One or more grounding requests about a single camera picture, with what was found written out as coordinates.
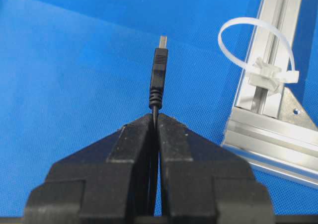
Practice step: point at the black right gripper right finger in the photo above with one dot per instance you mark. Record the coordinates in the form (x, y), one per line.
(203, 183)

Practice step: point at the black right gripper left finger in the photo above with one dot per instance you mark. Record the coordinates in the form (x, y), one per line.
(107, 182)

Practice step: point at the silver aluminium extrusion frame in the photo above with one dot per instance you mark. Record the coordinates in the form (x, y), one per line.
(268, 126)

